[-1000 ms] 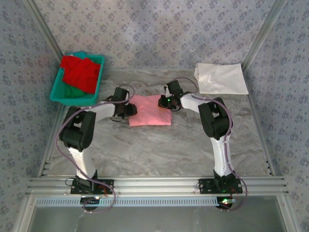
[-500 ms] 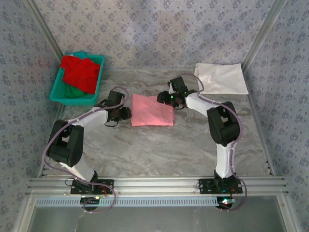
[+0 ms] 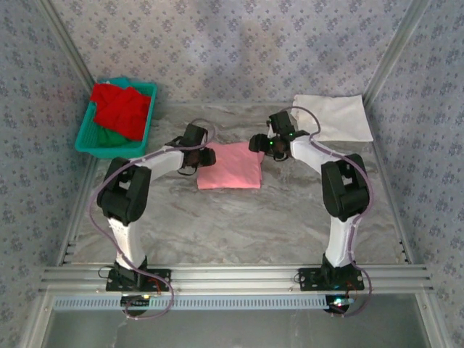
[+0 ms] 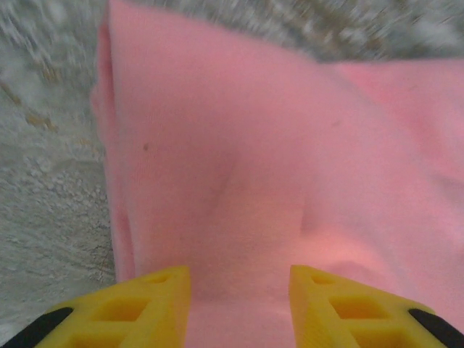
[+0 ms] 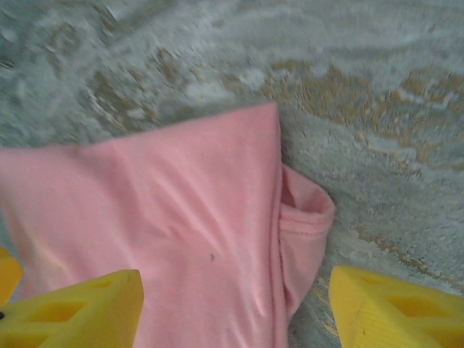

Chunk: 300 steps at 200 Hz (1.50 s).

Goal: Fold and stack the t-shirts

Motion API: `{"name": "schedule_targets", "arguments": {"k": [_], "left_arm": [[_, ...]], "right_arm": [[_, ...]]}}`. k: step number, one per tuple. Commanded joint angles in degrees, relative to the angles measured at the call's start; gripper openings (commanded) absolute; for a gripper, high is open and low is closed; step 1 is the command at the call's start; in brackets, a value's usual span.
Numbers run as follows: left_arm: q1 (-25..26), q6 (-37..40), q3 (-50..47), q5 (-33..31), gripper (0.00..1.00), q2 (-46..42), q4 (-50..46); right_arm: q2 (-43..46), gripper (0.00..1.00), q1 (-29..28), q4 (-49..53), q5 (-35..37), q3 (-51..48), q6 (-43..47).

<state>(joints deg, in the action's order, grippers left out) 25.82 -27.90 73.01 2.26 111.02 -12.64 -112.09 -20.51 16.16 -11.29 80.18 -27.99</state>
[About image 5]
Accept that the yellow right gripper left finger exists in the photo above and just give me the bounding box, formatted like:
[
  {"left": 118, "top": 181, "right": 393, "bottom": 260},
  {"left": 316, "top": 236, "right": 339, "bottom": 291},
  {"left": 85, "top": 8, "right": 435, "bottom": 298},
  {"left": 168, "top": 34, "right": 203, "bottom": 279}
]
[{"left": 0, "top": 268, "right": 145, "bottom": 348}]

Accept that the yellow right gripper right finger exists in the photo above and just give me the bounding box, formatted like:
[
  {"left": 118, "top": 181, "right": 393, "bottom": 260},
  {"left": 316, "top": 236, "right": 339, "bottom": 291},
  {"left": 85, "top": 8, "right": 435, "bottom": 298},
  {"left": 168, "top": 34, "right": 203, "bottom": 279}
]
[{"left": 328, "top": 264, "right": 464, "bottom": 348}]

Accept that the pink t-shirt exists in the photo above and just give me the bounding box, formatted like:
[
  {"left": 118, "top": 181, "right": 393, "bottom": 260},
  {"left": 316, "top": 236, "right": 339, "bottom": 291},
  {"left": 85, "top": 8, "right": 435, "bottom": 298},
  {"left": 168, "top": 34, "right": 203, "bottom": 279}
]
[{"left": 0, "top": 101, "right": 336, "bottom": 348}]

